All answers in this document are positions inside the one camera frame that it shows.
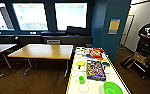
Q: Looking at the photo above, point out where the clear glass bowl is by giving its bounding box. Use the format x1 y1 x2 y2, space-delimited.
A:
75 48 88 57

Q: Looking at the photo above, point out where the black sofa cushion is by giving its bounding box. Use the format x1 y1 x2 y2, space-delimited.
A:
65 25 92 37

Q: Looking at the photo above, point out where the red flat item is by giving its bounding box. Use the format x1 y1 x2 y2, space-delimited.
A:
86 48 105 61

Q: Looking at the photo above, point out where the blue snack box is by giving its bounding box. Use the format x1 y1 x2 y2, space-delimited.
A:
86 59 107 82

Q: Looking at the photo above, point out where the small green cup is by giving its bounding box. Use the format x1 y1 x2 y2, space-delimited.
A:
78 75 86 85

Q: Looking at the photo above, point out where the white air hockey table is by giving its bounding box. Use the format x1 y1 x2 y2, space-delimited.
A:
65 46 132 94

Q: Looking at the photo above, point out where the wooden office table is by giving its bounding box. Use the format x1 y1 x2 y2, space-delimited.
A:
0 43 18 78
7 43 74 79

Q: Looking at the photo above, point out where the teal paddle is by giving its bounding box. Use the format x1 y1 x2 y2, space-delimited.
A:
101 61 111 69

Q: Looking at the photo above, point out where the dark sofa row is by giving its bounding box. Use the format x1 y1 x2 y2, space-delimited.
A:
0 31 93 47

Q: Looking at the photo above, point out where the brown backpack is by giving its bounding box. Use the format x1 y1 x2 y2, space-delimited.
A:
120 55 136 70

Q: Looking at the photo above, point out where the white framed door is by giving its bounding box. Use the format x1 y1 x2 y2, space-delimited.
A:
119 14 136 48

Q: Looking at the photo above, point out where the brown cardboard box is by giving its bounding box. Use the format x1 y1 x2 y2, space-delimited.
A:
133 51 150 66

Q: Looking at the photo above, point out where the black wheeled cart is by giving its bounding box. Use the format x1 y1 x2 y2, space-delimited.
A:
132 46 150 79

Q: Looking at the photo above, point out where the yellow wall sign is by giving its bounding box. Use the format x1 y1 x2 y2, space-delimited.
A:
107 18 121 35

